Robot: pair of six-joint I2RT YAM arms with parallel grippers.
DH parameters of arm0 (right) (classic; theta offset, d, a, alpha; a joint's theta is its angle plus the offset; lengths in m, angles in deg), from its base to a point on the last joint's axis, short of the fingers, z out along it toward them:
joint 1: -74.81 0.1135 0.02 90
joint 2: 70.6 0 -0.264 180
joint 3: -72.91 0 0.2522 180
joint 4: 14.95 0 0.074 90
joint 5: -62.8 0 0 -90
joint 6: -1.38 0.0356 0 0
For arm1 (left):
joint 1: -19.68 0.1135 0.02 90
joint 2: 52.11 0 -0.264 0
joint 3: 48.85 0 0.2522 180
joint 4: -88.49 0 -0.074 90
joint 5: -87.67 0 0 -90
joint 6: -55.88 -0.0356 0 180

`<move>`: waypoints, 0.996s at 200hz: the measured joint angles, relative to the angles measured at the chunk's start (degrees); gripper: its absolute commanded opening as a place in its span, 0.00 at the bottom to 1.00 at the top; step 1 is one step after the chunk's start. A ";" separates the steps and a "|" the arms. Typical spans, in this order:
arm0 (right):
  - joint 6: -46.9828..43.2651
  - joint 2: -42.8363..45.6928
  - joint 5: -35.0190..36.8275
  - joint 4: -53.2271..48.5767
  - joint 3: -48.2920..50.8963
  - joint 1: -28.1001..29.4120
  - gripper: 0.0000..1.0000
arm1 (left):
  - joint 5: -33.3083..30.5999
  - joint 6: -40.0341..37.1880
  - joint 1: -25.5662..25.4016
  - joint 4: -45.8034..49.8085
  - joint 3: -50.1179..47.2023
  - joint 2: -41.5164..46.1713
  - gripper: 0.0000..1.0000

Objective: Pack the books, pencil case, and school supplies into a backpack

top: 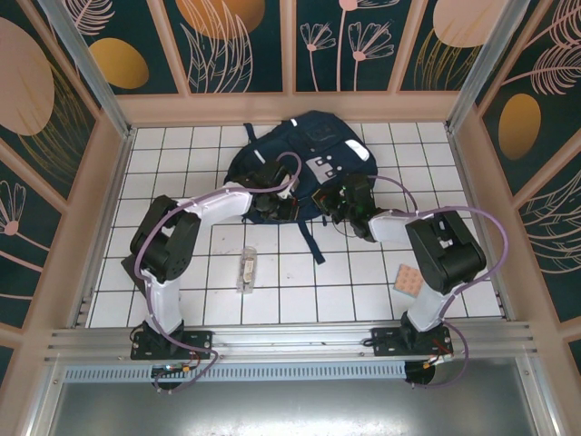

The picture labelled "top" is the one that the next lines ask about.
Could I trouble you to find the wall panel pink flowers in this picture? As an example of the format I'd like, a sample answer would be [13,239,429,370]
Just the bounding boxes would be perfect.
[294,0,397,94]

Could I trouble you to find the aluminium mounting rail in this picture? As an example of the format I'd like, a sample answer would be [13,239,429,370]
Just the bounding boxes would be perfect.
[43,321,541,363]

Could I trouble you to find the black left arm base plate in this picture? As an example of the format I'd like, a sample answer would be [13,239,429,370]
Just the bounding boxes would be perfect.
[130,327,214,362]

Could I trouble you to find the grey slotted cable duct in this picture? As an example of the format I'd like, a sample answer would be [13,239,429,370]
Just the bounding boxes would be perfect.
[63,362,409,383]

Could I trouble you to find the aluminium side rail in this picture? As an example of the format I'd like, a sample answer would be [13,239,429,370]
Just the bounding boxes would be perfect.
[67,128,137,329]
[446,129,518,322]

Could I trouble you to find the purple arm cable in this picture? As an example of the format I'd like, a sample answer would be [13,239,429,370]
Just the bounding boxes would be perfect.
[374,175,508,391]
[134,152,304,395]

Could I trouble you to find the navy blue school backpack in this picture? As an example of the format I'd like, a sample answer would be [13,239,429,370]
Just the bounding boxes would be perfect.
[225,110,379,265]

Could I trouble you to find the aluminium corner post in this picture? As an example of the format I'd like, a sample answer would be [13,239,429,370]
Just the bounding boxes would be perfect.
[446,0,533,134]
[35,0,136,139]

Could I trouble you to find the wall panel orange disc leaves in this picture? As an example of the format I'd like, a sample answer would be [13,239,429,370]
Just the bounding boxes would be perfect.
[163,0,286,94]

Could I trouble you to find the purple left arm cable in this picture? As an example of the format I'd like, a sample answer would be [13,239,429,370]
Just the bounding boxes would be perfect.
[134,152,304,395]

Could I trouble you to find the wall panel pink leaf fronds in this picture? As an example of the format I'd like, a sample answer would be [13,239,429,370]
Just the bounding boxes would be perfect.
[518,165,581,322]

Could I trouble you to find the pink waffle sponge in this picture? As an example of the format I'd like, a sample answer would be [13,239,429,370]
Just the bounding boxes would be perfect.
[392,263,425,299]

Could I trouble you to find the grey metal plate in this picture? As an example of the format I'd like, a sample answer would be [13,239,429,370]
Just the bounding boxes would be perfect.
[26,380,557,436]

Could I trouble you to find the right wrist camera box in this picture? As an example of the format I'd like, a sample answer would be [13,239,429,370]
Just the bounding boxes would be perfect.
[340,172,377,206]

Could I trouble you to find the wall panel pink feather leaf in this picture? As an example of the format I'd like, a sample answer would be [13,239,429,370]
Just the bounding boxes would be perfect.
[471,0,581,106]

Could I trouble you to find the small green circuit board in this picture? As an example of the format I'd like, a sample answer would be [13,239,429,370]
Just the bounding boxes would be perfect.
[151,362,194,379]

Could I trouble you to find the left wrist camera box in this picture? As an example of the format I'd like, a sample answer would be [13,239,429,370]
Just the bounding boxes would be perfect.
[244,161,301,200]

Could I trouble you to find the wall panel tall orange oval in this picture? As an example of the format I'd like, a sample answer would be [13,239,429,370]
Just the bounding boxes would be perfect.
[480,43,581,197]

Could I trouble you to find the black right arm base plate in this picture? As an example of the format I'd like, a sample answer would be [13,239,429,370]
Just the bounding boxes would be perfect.
[370,325,455,360]

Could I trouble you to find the transparent plastic pencil case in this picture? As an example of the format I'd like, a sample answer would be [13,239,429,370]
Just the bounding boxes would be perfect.
[234,245,260,296]

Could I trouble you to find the wall panel pink curved lines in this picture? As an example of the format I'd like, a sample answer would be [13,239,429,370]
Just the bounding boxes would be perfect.
[0,247,45,329]

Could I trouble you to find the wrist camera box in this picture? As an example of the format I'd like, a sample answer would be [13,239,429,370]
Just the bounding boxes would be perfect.
[340,172,377,206]
[244,161,301,200]

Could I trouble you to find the wall panel single pink flower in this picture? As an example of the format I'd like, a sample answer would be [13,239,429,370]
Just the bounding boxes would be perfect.
[0,158,64,276]

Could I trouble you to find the wall panel large peach disc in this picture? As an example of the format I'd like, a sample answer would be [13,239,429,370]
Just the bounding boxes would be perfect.
[0,0,101,202]

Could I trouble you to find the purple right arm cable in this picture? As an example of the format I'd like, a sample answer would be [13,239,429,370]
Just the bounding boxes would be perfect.
[374,175,508,391]

